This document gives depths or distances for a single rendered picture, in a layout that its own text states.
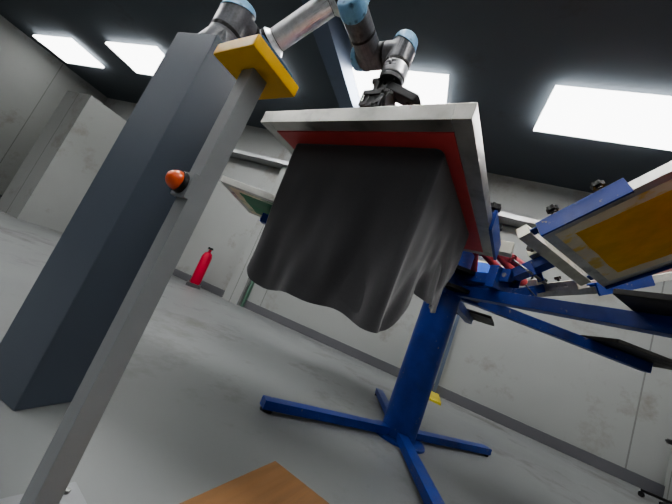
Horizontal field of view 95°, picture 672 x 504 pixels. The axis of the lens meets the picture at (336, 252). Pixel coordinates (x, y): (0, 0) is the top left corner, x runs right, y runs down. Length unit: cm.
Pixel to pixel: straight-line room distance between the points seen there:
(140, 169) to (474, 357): 413
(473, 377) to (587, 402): 119
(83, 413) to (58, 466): 9
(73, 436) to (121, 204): 61
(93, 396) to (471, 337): 418
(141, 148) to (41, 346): 61
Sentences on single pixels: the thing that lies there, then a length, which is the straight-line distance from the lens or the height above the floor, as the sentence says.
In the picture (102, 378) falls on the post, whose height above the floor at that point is 29.
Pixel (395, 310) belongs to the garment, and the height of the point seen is 59.
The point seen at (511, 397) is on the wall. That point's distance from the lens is 460.
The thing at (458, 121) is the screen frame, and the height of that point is 95.
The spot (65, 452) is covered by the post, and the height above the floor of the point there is 16.
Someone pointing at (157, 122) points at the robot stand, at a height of 86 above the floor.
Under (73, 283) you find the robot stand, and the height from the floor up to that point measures 34.
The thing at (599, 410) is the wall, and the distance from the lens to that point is 487.
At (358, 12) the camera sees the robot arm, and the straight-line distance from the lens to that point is 102.
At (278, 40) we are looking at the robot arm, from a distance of 145.
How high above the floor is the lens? 54
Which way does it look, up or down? 10 degrees up
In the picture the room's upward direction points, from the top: 22 degrees clockwise
